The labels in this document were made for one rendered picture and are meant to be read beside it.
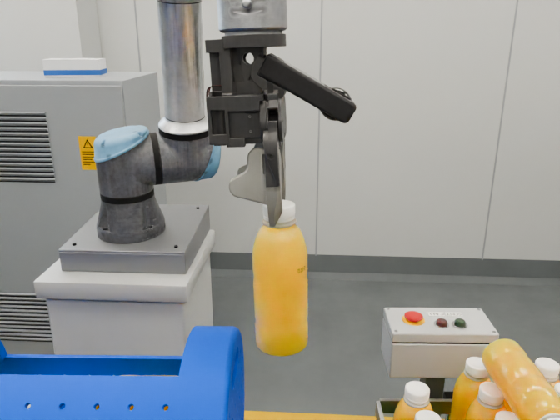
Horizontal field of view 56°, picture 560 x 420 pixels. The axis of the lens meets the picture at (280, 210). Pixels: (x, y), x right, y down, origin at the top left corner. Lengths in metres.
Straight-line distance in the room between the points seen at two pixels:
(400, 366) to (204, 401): 0.49
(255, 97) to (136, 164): 0.60
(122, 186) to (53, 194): 1.37
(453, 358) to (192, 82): 0.75
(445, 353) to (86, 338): 0.74
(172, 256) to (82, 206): 1.38
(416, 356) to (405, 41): 2.61
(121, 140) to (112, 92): 1.18
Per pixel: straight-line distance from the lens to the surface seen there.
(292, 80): 0.58
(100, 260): 1.17
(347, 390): 2.68
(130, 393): 0.71
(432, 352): 1.07
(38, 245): 2.63
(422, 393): 0.91
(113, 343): 1.21
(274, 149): 0.56
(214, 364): 0.71
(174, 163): 1.14
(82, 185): 2.43
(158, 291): 1.10
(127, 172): 1.14
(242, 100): 0.57
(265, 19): 0.57
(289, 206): 0.61
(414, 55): 3.45
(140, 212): 1.17
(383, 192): 3.58
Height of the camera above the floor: 1.63
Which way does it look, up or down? 19 degrees down
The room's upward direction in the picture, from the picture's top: straight up
